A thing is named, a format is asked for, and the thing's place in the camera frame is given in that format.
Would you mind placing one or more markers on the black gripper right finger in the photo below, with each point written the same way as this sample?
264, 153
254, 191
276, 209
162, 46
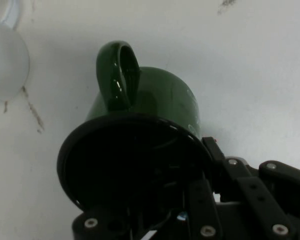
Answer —
265, 200

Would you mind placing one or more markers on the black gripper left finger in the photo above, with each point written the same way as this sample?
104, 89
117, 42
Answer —
202, 205

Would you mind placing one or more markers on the green ceramic mug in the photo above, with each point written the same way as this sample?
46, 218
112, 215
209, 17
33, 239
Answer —
160, 92

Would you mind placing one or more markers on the white enamel mug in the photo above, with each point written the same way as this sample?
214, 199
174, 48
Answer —
5, 62

